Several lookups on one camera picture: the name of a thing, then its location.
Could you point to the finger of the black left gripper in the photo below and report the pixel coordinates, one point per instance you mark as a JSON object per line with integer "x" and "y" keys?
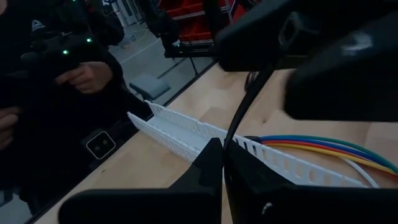
{"x": 348, "y": 87}
{"x": 248, "y": 46}

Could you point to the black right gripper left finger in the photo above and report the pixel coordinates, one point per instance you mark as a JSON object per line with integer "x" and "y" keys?
{"x": 155, "y": 205}

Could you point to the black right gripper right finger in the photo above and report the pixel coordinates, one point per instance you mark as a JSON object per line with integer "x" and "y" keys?
{"x": 311, "y": 205}

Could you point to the black zip tie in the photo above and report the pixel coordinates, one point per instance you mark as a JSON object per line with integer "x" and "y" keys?
{"x": 245, "y": 102}

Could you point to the red storage bin shelf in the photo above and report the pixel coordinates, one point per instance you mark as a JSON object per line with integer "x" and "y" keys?
{"x": 192, "y": 28}

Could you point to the grey chair armrest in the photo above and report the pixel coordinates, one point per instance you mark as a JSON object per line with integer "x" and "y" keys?
{"x": 150, "y": 87}

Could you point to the person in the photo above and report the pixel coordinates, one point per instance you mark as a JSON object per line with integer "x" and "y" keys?
{"x": 37, "y": 130}

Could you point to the person's hand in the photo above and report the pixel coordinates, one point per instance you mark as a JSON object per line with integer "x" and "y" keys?
{"x": 7, "y": 127}
{"x": 87, "y": 77}

